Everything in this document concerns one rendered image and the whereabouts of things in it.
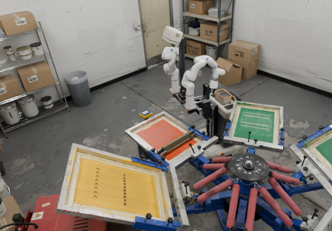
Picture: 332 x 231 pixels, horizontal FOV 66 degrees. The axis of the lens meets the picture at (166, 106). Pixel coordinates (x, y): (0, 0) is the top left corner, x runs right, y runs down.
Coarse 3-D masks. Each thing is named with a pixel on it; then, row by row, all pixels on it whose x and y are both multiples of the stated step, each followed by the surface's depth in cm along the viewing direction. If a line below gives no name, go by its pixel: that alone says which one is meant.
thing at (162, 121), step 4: (160, 120) 313; (164, 120) 312; (152, 124) 307; (156, 124) 306; (160, 124) 306; (168, 124) 304; (172, 128) 297; (176, 128) 297; (180, 132) 290; (176, 136) 285; (172, 140) 279; (188, 140) 277; (192, 140) 277; (184, 144) 272; (188, 144) 272; (192, 144) 272; (180, 148) 268; (184, 148) 267; (188, 148) 267
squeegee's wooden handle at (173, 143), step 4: (188, 132) 272; (180, 136) 268; (184, 136) 269; (188, 136) 273; (176, 140) 263; (180, 140) 267; (184, 140) 272; (168, 144) 258; (172, 144) 261; (176, 144) 265; (164, 148) 255; (168, 148) 259
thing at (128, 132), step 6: (162, 114) 319; (168, 114) 317; (150, 120) 310; (174, 120) 305; (138, 126) 301; (180, 126) 299; (186, 126) 293; (126, 132) 292; (132, 138) 284; (138, 144) 277; (144, 144) 272; (198, 144) 266; (180, 156) 252
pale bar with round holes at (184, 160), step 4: (216, 136) 266; (208, 140) 262; (212, 140) 262; (216, 140) 264; (204, 144) 257; (208, 144) 257; (212, 144) 262; (196, 148) 253; (192, 152) 249; (184, 156) 245; (188, 156) 244; (180, 160) 240; (184, 160) 240; (188, 160) 245; (172, 164) 237; (176, 164) 237; (180, 164) 239; (176, 168) 237
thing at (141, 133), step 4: (148, 128) 301; (152, 128) 300; (140, 132) 295; (144, 132) 295; (140, 136) 289; (144, 136) 289; (144, 140) 283; (148, 140) 282; (168, 140) 280; (152, 144) 276; (164, 144) 275; (156, 148) 270; (176, 148) 268; (168, 152) 264; (172, 152) 263; (176, 152) 263; (180, 152) 263; (168, 156) 258; (172, 156) 258; (168, 160) 254
